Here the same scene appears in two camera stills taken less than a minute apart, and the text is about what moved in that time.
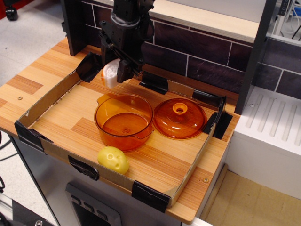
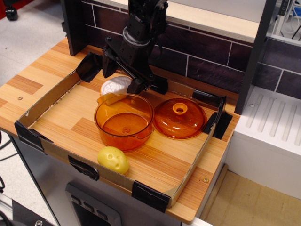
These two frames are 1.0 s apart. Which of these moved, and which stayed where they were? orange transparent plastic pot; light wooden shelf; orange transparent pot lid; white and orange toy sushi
Moved: white and orange toy sushi
Stayed: orange transparent pot lid; orange transparent plastic pot; light wooden shelf
